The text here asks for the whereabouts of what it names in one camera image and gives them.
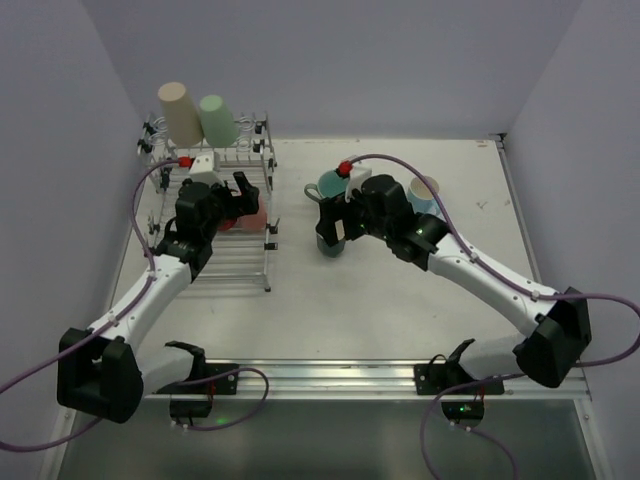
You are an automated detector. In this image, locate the red mug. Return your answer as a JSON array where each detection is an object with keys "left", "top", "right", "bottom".
[{"left": 218, "top": 218, "right": 238, "bottom": 232}]

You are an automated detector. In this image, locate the dark green mug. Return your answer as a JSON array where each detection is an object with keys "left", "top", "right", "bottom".
[{"left": 316, "top": 233, "right": 346, "bottom": 259}]

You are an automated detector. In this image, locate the pink tumbler cup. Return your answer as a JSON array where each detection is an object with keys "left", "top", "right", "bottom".
[{"left": 238, "top": 197, "right": 268, "bottom": 232}]

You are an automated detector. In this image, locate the sage green mug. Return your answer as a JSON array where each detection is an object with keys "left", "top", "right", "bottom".
[{"left": 303, "top": 170, "right": 348, "bottom": 203}]

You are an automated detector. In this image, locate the light blue patterned cup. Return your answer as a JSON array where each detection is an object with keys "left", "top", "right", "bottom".
[{"left": 406, "top": 177, "right": 440, "bottom": 216}]

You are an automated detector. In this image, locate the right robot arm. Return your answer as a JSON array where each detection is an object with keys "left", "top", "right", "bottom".
[{"left": 315, "top": 175, "right": 591, "bottom": 388}]

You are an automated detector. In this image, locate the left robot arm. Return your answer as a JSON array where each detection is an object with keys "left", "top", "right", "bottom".
[{"left": 57, "top": 171, "right": 259, "bottom": 424}]

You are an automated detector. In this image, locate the metal dish rack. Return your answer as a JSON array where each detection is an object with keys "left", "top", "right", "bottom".
[{"left": 137, "top": 113, "right": 279, "bottom": 291}]

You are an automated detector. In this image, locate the light green tumbler cup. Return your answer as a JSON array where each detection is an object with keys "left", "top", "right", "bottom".
[{"left": 199, "top": 95, "right": 239, "bottom": 148}]

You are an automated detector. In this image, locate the beige tumbler cup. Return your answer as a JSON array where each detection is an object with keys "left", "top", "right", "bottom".
[{"left": 157, "top": 82, "right": 204, "bottom": 148}]

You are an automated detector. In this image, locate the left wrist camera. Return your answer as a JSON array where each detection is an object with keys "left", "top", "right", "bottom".
[{"left": 189, "top": 152, "right": 223, "bottom": 187}]

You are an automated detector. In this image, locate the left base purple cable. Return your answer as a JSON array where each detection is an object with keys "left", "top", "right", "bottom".
[{"left": 172, "top": 367, "right": 271, "bottom": 432}]

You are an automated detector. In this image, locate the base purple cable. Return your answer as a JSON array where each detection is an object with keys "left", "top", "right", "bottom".
[
  {"left": 418, "top": 374, "right": 531, "bottom": 480},
  {"left": 172, "top": 367, "right": 271, "bottom": 432}
]

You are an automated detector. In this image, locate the aluminium rail frame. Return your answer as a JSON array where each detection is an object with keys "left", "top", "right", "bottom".
[{"left": 49, "top": 133, "right": 601, "bottom": 480}]

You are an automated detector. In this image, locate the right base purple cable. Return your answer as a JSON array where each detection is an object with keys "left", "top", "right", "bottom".
[{"left": 418, "top": 374, "right": 531, "bottom": 480}]

